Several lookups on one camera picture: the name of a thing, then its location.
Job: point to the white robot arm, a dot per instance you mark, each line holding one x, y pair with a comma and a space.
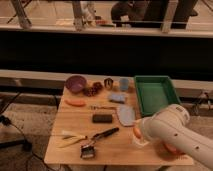
169, 125

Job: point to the small metal cup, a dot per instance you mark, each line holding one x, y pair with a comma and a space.
108, 83

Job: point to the blue paper cup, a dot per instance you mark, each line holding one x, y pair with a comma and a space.
123, 84

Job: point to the clear plastic cup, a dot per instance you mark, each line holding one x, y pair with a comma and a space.
137, 137

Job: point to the dark red grape bunch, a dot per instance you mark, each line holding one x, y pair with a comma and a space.
93, 90

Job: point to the thin brown stick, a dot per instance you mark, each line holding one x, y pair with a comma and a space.
102, 107

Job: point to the purple bowl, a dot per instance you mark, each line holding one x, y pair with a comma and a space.
76, 83

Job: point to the black rectangular block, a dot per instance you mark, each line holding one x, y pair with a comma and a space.
101, 118

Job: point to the grey blue cloth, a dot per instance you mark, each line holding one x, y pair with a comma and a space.
126, 115

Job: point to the orange carrot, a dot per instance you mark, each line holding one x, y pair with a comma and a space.
75, 103

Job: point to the green plastic tray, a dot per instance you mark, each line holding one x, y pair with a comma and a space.
154, 93

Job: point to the yellow banana peel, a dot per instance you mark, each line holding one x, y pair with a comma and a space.
70, 138

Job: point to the black handled brush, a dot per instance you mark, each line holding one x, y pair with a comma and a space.
88, 150

